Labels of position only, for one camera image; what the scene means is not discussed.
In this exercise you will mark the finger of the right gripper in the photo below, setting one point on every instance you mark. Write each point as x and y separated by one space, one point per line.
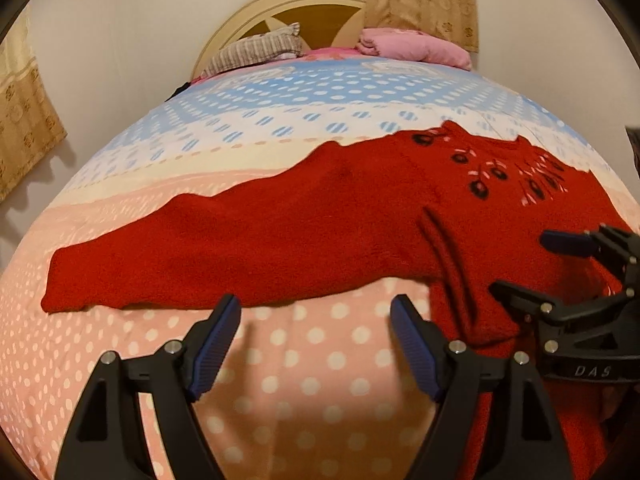
617 250
525 304

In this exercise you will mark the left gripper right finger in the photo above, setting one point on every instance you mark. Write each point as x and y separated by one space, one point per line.
523 438

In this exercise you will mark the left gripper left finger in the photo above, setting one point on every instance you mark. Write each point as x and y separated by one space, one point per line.
106 439

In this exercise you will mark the red knitted sweater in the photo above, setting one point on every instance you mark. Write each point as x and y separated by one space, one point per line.
440 206

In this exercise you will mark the pink pillow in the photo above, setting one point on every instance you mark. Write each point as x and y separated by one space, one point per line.
412 45

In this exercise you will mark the beige side curtain left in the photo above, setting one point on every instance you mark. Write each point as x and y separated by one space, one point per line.
29 124

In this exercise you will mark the cream wooden headboard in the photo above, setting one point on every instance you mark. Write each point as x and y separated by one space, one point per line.
323 24

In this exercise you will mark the striped grey pillow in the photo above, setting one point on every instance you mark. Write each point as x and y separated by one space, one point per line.
283 43

